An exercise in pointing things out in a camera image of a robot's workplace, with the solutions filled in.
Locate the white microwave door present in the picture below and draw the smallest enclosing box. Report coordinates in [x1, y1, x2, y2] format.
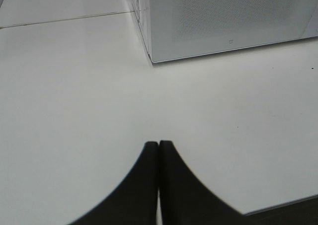
[149, 0, 318, 63]

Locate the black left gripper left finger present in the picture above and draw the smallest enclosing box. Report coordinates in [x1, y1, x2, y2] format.
[72, 142, 159, 225]

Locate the white microwave oven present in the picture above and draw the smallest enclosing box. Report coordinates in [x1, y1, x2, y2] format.
[131, 0, 152, 60]

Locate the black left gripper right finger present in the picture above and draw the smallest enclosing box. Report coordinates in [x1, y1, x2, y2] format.
[159, 141, 256, 225]

